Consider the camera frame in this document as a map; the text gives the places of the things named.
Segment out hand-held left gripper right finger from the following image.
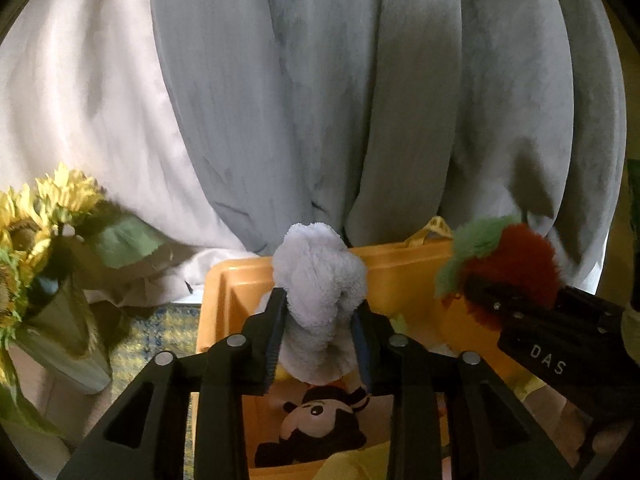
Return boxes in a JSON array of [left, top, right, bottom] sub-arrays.
[[350, 299, 583, 480]]

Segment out green vase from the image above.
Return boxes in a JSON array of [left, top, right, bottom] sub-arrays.
[[15, 280, 114, 395]]

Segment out grey curtain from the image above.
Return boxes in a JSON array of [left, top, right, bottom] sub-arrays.
[[149, 0, 629, 292]]

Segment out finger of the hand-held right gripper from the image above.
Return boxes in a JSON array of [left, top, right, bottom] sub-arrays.
[[462, 276, 568, 335]]

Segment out red plush with green leaves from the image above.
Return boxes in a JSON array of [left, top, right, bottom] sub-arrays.
[[434, 216, 561, 329]]

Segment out black mouse plush toy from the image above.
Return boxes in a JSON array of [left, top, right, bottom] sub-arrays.
[[255, 385, 374, 469]]

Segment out beige curtain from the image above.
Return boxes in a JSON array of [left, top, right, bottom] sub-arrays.
[[0, 0, 262, 307]]

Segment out yellow-green plaid cloth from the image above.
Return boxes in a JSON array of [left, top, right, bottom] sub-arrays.
[[107, 305, 203, 480]]

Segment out artificial sunflower bouquet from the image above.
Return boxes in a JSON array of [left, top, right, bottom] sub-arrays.
[[0, 162, 172, 413]]

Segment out person's right hand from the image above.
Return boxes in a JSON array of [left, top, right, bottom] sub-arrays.
[[574, 406, 635, 467]]

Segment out fluffy white plush toy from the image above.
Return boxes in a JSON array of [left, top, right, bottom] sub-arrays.
[[271, 223, 369, 387]]

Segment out orange crate with yellow handles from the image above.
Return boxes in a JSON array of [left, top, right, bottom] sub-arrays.
[[197, 216, 507, 480]]

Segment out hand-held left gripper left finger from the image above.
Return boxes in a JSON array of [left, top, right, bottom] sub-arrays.
[[56, 287, 289, 480]]

